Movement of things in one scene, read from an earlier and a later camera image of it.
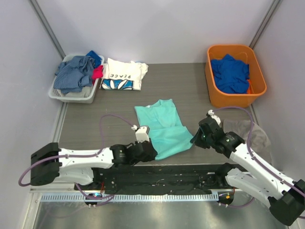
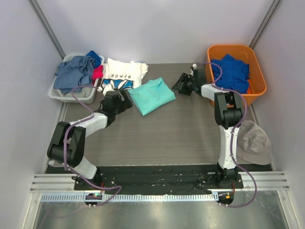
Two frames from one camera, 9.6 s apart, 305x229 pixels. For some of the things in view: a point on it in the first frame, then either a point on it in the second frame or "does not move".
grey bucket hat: [259, 143] does not move
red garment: [97, 73] does not move
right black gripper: [201, 138] -> [188, 83]
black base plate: [158, 179] does not move
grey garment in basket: [85, 92] does not move
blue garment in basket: [97, 60] does not move
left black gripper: [147, 150] -> [123, 101]
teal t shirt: [166, 130] -> [152, 95]
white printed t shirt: [117, 75] does not move
